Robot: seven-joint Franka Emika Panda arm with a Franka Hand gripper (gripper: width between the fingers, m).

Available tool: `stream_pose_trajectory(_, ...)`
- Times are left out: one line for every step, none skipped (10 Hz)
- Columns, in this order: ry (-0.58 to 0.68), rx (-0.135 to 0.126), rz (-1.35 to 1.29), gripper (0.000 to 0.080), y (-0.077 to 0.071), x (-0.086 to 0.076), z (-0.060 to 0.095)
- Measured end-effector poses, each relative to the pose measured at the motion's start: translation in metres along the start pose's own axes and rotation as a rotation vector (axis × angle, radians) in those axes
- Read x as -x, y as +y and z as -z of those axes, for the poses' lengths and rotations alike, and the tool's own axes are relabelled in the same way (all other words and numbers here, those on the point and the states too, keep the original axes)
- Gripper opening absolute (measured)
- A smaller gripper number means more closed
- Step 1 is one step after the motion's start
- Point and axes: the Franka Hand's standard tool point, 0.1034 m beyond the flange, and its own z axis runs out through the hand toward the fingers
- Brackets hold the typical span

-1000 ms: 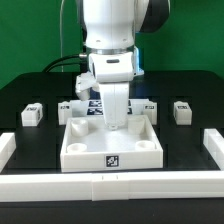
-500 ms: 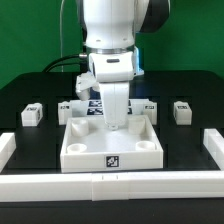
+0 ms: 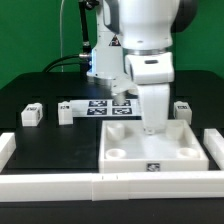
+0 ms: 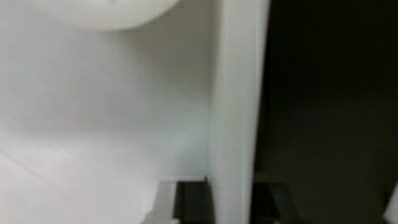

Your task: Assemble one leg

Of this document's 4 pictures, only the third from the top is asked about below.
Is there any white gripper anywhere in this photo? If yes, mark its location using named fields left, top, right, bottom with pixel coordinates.
left=125, top=52, right=174, bottom=134

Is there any white square table top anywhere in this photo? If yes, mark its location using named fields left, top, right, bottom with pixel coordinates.
left=98, top=120, right=209, bottom=173

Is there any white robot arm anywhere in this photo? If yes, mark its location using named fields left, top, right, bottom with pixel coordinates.
left=87, top=0, right=198, bottom=134

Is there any white fiducial marker sheet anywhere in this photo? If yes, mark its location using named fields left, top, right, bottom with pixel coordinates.
left=70, top=99, right=141, bottom=117

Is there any black cable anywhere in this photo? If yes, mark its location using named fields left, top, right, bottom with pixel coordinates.
left=42, top=53, right=92, bottom=73

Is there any white right obstacle wall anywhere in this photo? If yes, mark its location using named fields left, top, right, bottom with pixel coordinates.
left=203, top=129, right=224, bottom=171

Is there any white obstacle wall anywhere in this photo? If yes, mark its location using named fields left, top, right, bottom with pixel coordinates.
left=0, top=171, right=224, bottom=202
left=0, top=132, right=16, bottom=173
left=203, top=129, right=224, bottom=171

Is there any white thin cable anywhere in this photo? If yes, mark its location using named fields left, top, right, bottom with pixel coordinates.
left=59, top=0, right=66, bottom=73

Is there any white front obstacle wall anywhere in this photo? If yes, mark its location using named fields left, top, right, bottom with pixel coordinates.
left=0, top=171, right=224, bottom=202

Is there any white left obstacle wall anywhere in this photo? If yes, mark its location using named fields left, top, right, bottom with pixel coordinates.
left=0, top=132, right=16, bottom=173

